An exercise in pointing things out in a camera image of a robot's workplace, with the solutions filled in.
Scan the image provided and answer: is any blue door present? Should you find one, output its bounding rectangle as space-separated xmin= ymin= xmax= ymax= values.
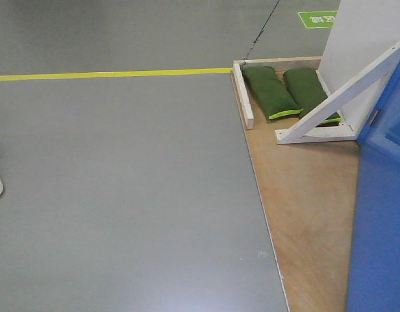
xmin=346 ymin=61 xmax=400 ymax=311

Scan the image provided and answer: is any left green sandbag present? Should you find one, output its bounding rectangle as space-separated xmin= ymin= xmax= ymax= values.
xmin=242 ymin=66 xmax=302 ymax=120

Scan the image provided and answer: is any plywood base platform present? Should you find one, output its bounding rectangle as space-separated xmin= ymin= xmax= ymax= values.
xmin=246 ymin=87 xmax=359 ymax=311

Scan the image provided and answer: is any far white triangular brace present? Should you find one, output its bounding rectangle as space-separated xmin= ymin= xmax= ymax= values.
xmin=273 ymin=38 xmax=400 ymax=145

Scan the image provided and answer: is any green floor sign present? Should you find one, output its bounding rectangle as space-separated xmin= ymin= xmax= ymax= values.
xmin=297 ymin=10 xmax=338 ymax=29

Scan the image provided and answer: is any far white edge rail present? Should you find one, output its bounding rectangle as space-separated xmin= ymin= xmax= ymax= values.
xmin=232 ymin=60 xmax=255 ymax=130

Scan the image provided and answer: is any black floor cable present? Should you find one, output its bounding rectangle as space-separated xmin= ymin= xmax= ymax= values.
xmin=242 ymin=0 xmax=281 ymax=62

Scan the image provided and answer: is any white door frame panel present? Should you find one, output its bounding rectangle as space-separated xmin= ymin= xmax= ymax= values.
xmin=318 ymin=0 xmax=400 ymax=140

